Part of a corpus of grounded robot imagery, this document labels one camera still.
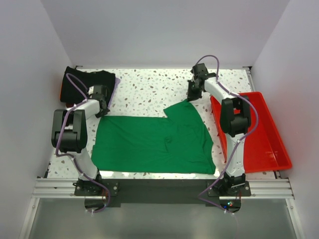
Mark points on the aluminium frame rail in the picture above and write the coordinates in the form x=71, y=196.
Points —
x=147, y=92

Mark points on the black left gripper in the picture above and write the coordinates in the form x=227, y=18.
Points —
x=102, y=113

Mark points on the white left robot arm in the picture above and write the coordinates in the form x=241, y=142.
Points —
x=70, y=136

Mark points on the lilac folded t shirt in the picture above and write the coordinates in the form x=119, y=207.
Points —
x=117, y=82

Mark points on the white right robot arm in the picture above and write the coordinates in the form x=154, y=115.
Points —
x=235, y=120

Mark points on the dark red folded t shirt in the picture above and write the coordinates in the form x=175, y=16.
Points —
x=62, y=94

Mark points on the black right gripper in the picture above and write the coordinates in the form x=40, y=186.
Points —
x=190, y=95

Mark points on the black folded t shirt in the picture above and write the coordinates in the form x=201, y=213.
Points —
x=84, y=81

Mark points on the green t shirt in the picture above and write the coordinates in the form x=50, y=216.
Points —
x=177, y=143

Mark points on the red plastic bin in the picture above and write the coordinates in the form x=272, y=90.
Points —
x=264, y=149

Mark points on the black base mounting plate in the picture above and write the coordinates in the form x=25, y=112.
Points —
x=113, y=193

